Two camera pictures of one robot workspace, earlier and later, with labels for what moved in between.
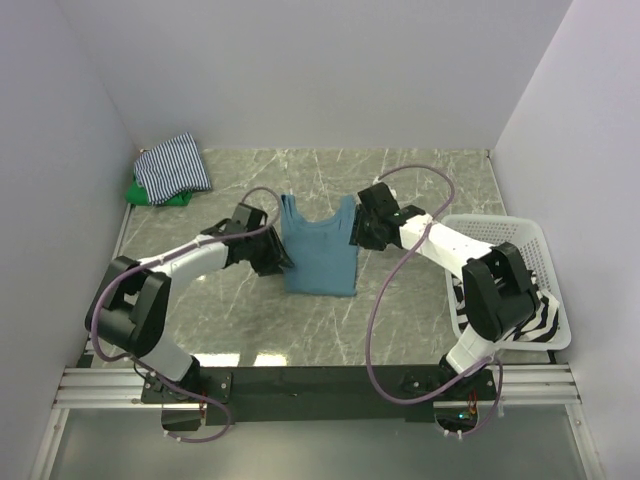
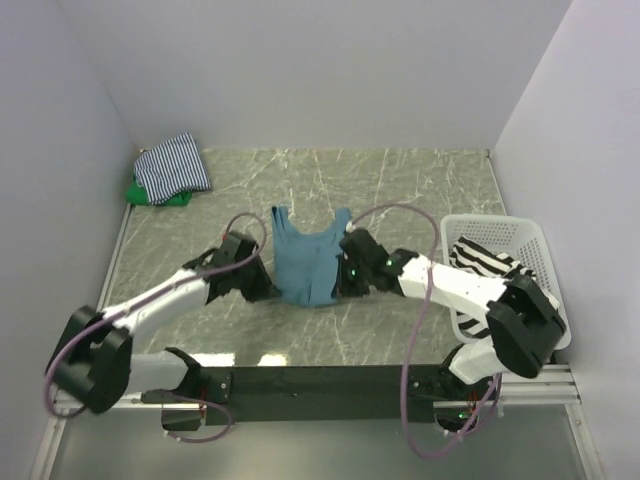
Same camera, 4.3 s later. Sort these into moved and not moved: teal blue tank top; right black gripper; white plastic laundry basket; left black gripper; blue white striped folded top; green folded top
Moved: right black gripper; teal blue tank top; left black gripper
Not moved: white plastic laundry basket; green folded top; blue white striped folded top
